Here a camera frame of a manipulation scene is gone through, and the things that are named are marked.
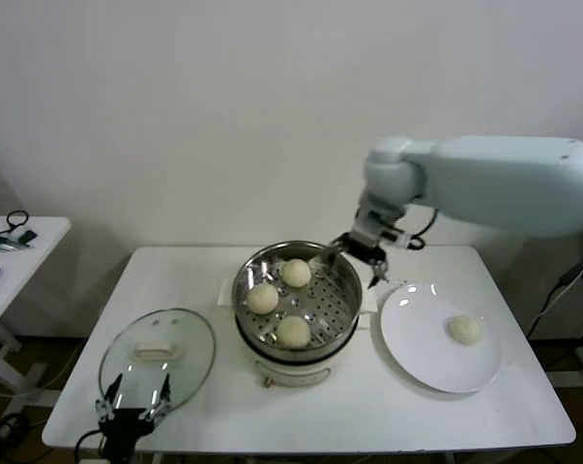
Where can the black power adapter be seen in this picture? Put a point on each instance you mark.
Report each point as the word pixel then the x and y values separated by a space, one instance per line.
pixel 575 270

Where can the round glass pot lid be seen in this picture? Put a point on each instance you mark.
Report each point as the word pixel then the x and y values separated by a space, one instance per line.
pixel 184 338

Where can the small black gadget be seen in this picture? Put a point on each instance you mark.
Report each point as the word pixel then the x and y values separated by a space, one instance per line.
pixel 28 236

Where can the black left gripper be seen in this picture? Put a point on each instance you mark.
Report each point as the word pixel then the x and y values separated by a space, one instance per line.
pixel 124 427

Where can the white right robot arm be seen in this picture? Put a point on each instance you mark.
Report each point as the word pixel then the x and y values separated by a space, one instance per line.
pixel 489 183

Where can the stainless steel steamer basket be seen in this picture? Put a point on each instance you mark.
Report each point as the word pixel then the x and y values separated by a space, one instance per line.
pixel 337 290

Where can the white side table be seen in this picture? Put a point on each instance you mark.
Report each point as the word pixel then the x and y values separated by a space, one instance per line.
pixel 35 263

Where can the scattered dark crumbs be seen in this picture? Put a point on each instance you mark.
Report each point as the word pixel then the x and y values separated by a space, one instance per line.
pixel 395 280

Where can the white steamed baozi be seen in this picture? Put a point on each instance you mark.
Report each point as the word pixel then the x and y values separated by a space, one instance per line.
pixel 263 298
pixel 296 273
pixel 463 330
pixel 293 332

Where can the white electric cooking pot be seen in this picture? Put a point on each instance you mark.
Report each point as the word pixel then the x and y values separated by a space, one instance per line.
pixel 291 374

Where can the white round plate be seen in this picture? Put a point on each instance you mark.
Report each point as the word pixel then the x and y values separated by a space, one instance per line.
pixel 407 338

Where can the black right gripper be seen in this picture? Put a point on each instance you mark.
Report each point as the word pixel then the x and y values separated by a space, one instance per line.
pixel 363 249

